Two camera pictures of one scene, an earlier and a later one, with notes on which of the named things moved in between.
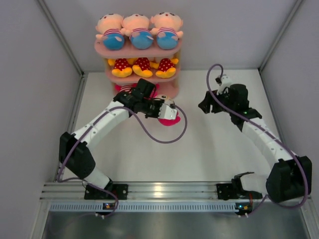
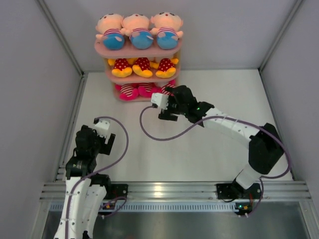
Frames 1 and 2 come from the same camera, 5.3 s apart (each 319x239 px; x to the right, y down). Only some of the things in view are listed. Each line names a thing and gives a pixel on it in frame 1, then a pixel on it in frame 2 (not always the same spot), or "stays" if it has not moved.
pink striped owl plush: [168, 100] to [155, 88]
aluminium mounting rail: [138, 190] stays
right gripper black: [209, 100] to [168, 114]
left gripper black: [158, 102] to [105, 148]
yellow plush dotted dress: [142, 67] stays
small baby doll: [167, 30] stays
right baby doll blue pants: [137, 26] stays
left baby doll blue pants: [109, 26] stays
